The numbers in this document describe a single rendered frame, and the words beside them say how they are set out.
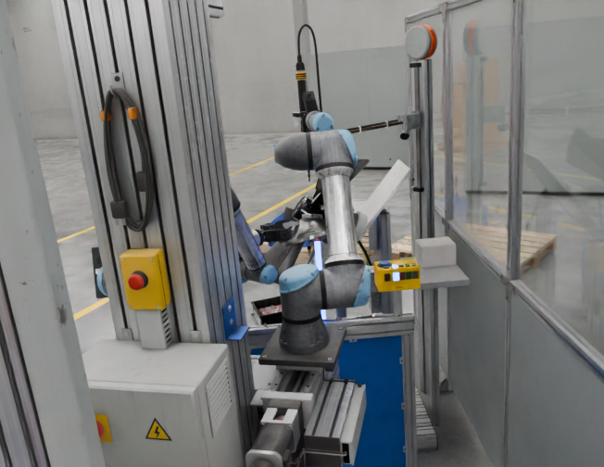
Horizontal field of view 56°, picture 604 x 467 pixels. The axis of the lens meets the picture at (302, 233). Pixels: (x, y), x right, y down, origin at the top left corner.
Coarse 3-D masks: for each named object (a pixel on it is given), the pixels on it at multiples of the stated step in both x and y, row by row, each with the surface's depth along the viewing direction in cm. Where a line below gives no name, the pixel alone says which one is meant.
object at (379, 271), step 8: (376, 264) 221; (392, 264) 219; (376, 272) 218; (384, 272) 215; (392, 272) 215; (376, 280) 220; (392, 280) 216; (400, 280) 216; (408, 280) 216; (416, 280) 216; (384, 288) 217; (392, 288) 217; (400, 288) 217; (408, 288) 217; (416, 288) 217
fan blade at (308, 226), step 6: (300, 222) 243; (306, 222) 242; (312, 222) 241; (318, 222) 241; (324, 222) 241; (294, 228) 240; (300, 228) 238; (306, 228) 236; (312, 228) 235; (318, 228) 235; (324, 228) 234; (294, 234) 235; (300, 234) 233; (306, 234) 231; (312, 234) 230; (318, 234) 228; (324, 234) 226; (294, 240) 231; (300, 240) 228; (306, 240) 227
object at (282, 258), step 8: (272, 248) 262; (280, 248) 259; (288, 248) 257; (296, 248) 255; (264, 256) 264; (272, 256) 259; (280, 256) 257; (288, 256) 255; (296, 256) 254; (272, 264) 258; (280, 264) 255; (288, 264) 253; (280, 272) 253
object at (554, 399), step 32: (448, 288) 305; (480, 288) 251; (480, 320) 255; (512, 320) 216; (480, 352) 260; (512, 352) 219; (544, 352) 190; (480, 384) 264; (512, 384) 222; (544, 384) 192; (576, 384) 168; (480, 416) 268; (512, 416) 225; (544, 416) 194; (576, 416) 170; (512, 448) 228; (544, 448) 197; (576, 448) 172
